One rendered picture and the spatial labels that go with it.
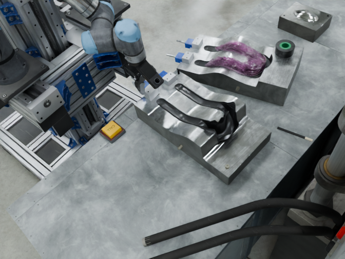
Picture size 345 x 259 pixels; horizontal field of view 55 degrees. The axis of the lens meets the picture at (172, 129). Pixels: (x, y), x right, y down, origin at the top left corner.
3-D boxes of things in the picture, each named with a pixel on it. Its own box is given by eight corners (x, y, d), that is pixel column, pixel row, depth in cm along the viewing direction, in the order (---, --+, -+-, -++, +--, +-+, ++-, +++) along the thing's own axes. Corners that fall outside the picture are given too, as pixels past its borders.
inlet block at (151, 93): (129, 84, 144) (126, 77, 139) (137, 76, 145) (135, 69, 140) (150, 101, 139) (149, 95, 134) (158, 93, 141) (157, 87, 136)
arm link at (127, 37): (111, 18, 107) (137, 14, 107) (119, 40, 117) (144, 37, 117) (111, 37, 104) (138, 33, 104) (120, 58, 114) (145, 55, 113)
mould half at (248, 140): (137, 117, 146) (131, 96, 136) (178, 83, 156) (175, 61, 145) (228, 185, 122) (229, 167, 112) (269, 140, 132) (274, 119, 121)
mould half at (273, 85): (177, 76, 159) (175, 58, 150) (199, 42, 171) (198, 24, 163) (283, 106, 141) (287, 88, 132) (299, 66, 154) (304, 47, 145)
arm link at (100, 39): (89, 39, 119) (119, 35, 118) (86, 60, 112) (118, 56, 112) (82, 20, 113) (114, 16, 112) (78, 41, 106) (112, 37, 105)
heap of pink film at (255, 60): (202, 68, 152) (202, 55, 145) (217, 44, 160) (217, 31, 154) (258, 83, 142) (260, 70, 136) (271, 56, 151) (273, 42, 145)
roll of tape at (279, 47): (274, 57, 143) (275, 51, 140) (274, 45, 148) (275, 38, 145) (293, 58, 142) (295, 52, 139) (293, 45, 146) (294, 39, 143)
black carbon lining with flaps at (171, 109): (154, 106, 140) (150, 90, 133) (180, 84, 146) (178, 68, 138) (219, 151, 123) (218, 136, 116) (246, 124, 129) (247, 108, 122)
